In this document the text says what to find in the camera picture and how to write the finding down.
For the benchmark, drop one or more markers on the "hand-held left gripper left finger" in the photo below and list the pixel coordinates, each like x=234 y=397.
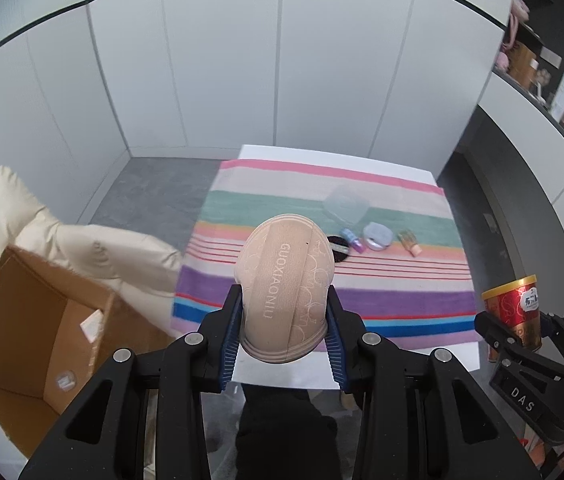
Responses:
x=229 y=332

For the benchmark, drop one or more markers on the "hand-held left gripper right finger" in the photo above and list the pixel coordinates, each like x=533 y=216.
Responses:
x=336 y=341

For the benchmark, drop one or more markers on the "red gold round can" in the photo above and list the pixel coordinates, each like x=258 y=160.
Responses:
x=512 y=310

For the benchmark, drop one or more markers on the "beige padded puff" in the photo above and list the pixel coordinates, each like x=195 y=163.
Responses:
x=282 y=280

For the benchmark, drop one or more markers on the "black powder puff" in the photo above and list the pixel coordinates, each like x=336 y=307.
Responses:
x=340 y=256

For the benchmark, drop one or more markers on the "small purple bottle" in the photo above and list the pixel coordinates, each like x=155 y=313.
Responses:
x=354 y=241

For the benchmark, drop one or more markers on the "small perfume bottle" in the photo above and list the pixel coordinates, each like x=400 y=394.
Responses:
x=409 y=242

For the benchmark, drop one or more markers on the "cardboard box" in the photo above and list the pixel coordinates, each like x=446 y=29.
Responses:
x=21 y=340

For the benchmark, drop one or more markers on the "person's black pants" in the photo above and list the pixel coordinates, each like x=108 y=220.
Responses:
x=287 y=435

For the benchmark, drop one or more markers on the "round white compact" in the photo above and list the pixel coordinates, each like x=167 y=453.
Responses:
x=378 y=235

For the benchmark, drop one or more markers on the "clear plastic container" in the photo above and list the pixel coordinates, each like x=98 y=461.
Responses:
x=346 y=205

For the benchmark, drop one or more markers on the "striped cloth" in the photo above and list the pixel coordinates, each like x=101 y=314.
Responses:
x=272 y=200

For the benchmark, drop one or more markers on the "pink plush toy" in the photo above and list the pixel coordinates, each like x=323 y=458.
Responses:
x=514 y=15

